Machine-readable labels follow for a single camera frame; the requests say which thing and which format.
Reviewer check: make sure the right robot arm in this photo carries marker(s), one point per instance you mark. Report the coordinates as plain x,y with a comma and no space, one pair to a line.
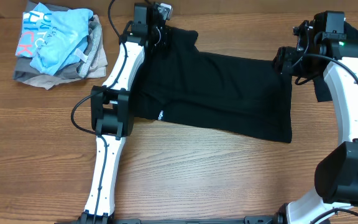
323,49

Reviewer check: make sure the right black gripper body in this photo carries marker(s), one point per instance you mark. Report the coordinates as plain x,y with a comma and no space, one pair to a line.
286,58

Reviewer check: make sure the beige folded garment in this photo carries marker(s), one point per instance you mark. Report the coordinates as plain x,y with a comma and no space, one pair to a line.
99,67

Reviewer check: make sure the dark grey folded garment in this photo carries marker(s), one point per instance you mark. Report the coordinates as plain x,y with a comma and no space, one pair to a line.
54,45

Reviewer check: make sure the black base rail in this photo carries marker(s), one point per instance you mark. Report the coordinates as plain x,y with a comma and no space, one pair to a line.
194,221

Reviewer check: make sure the grey knit folded garment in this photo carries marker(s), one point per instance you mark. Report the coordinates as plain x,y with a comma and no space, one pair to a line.
95,32

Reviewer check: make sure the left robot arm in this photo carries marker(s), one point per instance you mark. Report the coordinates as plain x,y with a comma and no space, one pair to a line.
111,116

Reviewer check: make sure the light blue printed shirt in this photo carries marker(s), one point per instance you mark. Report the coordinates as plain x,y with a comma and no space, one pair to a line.
50,38

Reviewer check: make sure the black t-shirt with logo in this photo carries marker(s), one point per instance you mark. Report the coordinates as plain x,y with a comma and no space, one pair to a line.
180,84

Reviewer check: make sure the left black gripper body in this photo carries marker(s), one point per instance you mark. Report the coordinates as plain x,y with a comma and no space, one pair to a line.
160,35

